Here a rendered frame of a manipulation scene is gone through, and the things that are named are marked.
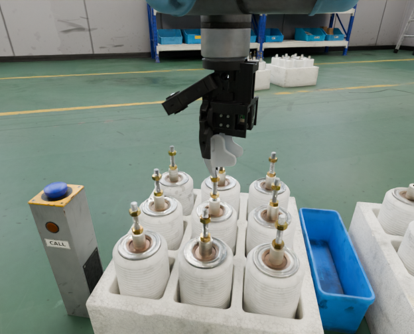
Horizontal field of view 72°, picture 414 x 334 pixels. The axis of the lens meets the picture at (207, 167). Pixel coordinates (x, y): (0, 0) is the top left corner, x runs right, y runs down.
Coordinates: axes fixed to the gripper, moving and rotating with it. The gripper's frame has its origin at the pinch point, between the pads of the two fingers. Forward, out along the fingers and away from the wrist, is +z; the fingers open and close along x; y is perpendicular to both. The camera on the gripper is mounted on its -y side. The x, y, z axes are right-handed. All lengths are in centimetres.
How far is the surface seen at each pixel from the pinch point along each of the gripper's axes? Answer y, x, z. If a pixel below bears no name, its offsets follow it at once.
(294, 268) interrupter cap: 18.1, -9.3, 9.7
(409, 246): 37.9, 8.6, 13.5
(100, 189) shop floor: -59, 27, 35
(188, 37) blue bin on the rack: -201, 399, 0
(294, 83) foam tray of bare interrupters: -14, 259, 32
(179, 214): -6.1, -2.8, 10.7
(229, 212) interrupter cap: 3.7, 0.6, 9.7
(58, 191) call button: -24.0, -15.2, 2.2
